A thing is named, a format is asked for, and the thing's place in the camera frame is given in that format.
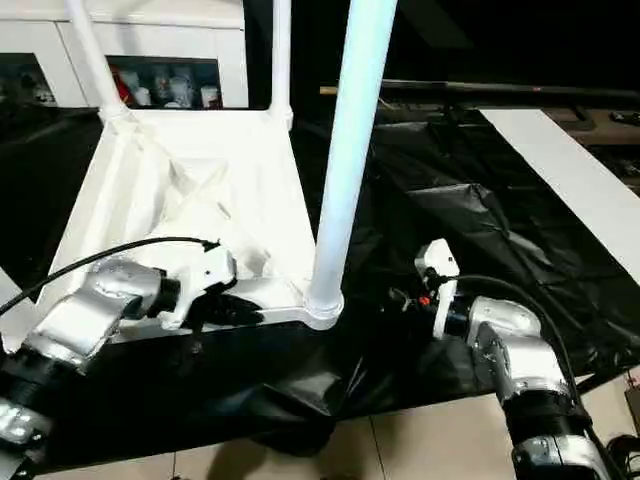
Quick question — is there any white plastic table top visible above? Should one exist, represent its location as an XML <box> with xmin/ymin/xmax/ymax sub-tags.
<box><xmin>38</xmin><ymin>104</ymin><xmax>347</xmax><ymax>347</ymax></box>

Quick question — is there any white plastic table leg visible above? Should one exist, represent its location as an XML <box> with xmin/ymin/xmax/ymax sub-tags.
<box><xmin>0</xmin><ymin>266</ymin><xmax>37</xmax><ymax>323</ymax></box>
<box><xmin>303</xmin><ymin>0</ymin><xmax>399</xmax><ymax>329</ymax></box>
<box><xmin>268</xmin><ymin>0</ymin><xmax>297</xmax><ymax>129</ymax></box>
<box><xmin>64</xmin><ymin>0</ymin><xmax>133</xmax><ymax>125</ymax></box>

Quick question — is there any black plastic mat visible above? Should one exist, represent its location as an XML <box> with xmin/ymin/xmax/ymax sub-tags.
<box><xmin>0</xmin><ymin>95</ymin><xmax>640</xmax><ymax>466</ymax></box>

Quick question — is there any white flat panel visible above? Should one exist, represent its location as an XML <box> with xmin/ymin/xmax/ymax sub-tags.
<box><xmin>481</xmin><ymin>108</ymin><xmax>640</xmax><ymax>263</ymax></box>

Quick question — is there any black stand leg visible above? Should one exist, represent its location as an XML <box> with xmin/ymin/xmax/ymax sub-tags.
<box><xmin>576</xmin><ymin>366</ymin><xmax>640</xmax><ymax>395</ymax></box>

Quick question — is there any grey floor power box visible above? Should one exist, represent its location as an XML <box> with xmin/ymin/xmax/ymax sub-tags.
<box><xmin>624</xmin><ymin>384</ymin><xmax>640</xmax><ymax>433</ymax></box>

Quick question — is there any white glass-door cabinet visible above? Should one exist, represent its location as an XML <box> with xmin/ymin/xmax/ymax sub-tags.
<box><xmin>0</xmin><ymin>0</ymin><xmax>250</xmax><ymax>111</ymax></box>

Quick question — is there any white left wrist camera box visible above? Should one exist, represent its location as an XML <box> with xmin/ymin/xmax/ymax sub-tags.
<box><xmin>155</xmin><ymin>244</ymin><xmax>239</xmax><ymax>331</ymax></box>

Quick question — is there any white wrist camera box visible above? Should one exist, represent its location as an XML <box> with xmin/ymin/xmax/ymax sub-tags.
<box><xmin>414</xmin><ymin>239</ymin><xmax>462</xmax><ymax>341</ymax></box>
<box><xmin>155</xmin><ymin>244</ymin><xmax>239</xmax><ymax>331</ymax></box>

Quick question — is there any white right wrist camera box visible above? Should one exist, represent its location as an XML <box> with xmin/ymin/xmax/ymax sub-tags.
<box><xmin>414</xmin><ymin>239</ymin><xmax>462</xmax><ymax>341</ymax></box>

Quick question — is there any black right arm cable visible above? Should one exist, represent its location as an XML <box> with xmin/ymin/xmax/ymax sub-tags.
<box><xmin>455</xmin><ymin>274</ymin><xmax>583</xmax><ymax>393</ymax></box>

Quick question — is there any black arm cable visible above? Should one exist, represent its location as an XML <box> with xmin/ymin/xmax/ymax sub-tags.
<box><xmin>455</xmin><ymin>274</ymin><xmax>583</xmax><ymax>393</ymax></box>
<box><xmin>0</xmin><ymin>236</ymin><xmax>221</xmax><ymax>305</ymax></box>

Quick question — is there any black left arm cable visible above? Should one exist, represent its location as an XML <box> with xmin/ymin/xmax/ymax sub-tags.
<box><xmin>0</xmin><ymin>236</ymin><xmax>221</xmax><ymax>305</ymax></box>

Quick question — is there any dark horizontal rail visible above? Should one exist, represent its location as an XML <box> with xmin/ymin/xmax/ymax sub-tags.
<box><xmin>320</xmin><ymin>80</ymin><xmax>640</xmax><ymax>103</ymax></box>

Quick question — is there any black floor cable bundle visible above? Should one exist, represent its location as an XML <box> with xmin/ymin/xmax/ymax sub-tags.
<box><xmin>596</xmin><ymin>425</ymin><xmax>640</xmax><ymax>480</ymax></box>

